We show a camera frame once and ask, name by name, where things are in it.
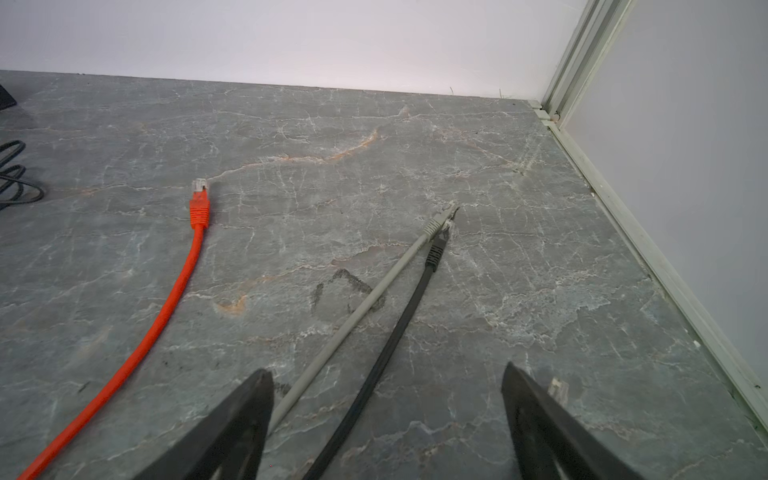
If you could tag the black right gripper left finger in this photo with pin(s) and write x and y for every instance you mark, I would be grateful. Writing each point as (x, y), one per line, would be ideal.
(228, 443)

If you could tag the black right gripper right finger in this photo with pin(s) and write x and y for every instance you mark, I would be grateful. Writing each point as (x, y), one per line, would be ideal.
(548, 442)

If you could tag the aluminium frame rail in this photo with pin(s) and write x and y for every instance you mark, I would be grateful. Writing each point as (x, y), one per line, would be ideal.
(662, 107)

